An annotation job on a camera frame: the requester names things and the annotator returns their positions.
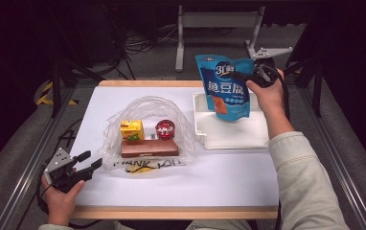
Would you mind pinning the yellow drink carton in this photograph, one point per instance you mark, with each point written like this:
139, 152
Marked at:
131, 127

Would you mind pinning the grey metal stand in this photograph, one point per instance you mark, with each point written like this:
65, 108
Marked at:
216, 19

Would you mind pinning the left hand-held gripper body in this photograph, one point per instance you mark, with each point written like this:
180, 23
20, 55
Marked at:
61, 163

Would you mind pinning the person's light clothing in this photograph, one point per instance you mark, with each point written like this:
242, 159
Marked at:
222, 225

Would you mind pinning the white plastic bin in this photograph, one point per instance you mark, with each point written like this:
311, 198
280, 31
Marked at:
235, 134

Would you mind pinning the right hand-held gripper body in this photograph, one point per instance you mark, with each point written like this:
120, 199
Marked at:
265, 75

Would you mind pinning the white table cover sheet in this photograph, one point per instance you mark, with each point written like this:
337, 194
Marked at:
171, 188

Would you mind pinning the blue snack pouch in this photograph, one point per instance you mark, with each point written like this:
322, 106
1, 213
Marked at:
225, 92

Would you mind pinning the brown box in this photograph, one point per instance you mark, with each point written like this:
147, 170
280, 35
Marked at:
149, 148

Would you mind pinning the person's left hand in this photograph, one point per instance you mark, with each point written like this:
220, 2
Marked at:
59, 204

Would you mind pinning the aluminium frame rail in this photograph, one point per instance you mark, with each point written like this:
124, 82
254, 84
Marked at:
31, 163
340, 153

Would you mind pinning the red round can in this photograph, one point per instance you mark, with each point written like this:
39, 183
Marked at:
165, 129

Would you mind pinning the person's right hand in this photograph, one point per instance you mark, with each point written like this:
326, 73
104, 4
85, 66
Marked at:
272, 97

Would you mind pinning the clear plastic smiley bag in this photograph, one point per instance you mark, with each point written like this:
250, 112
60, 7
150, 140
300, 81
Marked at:
158, 108

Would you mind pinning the black tripod stand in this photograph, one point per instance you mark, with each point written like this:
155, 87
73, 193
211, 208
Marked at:
317, 86
56, 83

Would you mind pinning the yellow black striped tape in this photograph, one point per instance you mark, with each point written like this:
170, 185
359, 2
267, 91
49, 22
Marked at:
43, 96

